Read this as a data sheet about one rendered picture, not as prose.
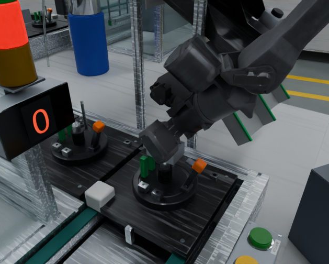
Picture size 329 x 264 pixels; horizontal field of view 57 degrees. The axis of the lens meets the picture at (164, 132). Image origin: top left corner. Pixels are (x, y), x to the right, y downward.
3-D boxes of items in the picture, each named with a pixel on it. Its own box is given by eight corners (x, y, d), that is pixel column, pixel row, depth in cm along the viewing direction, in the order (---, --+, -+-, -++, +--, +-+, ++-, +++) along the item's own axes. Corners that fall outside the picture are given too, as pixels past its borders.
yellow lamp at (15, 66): (45, 77, 42) (36, 42, 39) (13, 90, 39) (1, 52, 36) (22, 69, 44) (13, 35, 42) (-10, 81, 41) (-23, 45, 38)
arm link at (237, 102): (265, 94, 48) (226, 53, 45) (261, 119, 44) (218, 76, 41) (231, 111, 53) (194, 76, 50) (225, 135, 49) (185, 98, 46)
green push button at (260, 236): (273, 239, 56) (275, 232, 55) (267, 255, 53) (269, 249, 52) (252, 230, 58) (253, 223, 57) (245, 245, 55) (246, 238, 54)
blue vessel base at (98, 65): (115, 68, 152) (110, 11, 137) (93, 78, 141) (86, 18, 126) (92, 62, 159) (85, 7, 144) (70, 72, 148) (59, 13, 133)
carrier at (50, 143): (146, 146, 81) (144, 105, 74) (80, 202, 64) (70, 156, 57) (81, 121, 92) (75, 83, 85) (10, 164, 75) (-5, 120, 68)
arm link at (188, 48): (271, 59, 47) (220, 2, 43) (283, 81, 40) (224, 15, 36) (215, 104, 52) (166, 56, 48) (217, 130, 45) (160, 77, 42)
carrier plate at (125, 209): (237, 182, 70) (238, 174, 68) (186, 261, 53) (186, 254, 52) (151, 148, 80) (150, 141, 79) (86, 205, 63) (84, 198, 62)
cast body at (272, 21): (275, 40, 79) (292, 17, 74) (268, 44, 77) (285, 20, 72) (252, 21, 82) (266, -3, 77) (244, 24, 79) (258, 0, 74)
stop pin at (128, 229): (135, 240, 59) (134, 227, 57) (131, 245, 58) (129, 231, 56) (129, 237, 60) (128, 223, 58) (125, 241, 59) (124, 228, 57)
